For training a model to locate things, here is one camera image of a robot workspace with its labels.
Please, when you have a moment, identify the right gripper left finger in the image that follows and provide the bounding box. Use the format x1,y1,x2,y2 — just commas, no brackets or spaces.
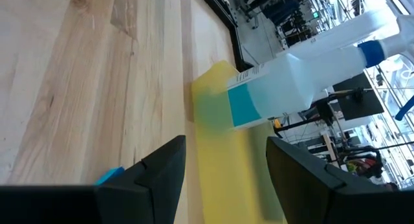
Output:
0,135,188,224

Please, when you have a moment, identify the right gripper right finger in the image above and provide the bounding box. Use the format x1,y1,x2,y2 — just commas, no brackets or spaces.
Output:
266,136,414,224

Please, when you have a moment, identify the dark blue sponge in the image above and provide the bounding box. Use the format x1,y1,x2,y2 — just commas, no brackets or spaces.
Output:
93,166,125,186

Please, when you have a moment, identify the yellow translucent tray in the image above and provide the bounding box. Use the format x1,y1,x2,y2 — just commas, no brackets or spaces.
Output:
190,60,287,224

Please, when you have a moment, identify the black aluminium table frame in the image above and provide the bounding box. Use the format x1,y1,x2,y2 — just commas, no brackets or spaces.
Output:
196,0,255,73

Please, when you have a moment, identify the blue-trigger spray bottle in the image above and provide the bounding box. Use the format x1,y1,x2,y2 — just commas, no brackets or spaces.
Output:
226,14,414,131

